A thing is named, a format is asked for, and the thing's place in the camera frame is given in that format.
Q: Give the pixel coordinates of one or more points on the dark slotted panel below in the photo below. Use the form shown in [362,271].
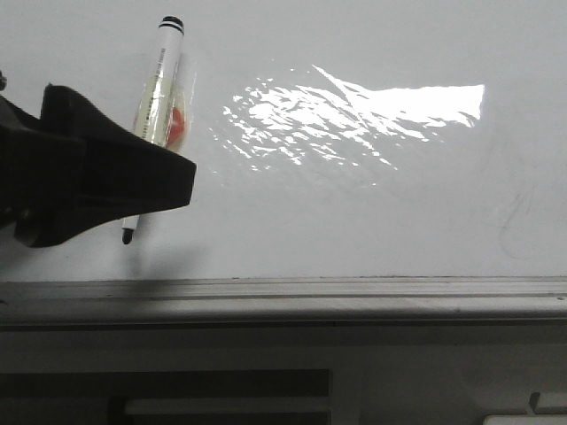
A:
[214,396]

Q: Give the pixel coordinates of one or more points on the white black whiteboard marker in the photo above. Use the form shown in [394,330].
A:
[161,115]

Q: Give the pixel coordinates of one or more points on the white box bottom right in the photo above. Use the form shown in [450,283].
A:
[544,408]

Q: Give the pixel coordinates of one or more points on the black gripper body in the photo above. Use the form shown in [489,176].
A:
[42,166]

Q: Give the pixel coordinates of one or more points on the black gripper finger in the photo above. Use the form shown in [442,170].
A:
[123,175]

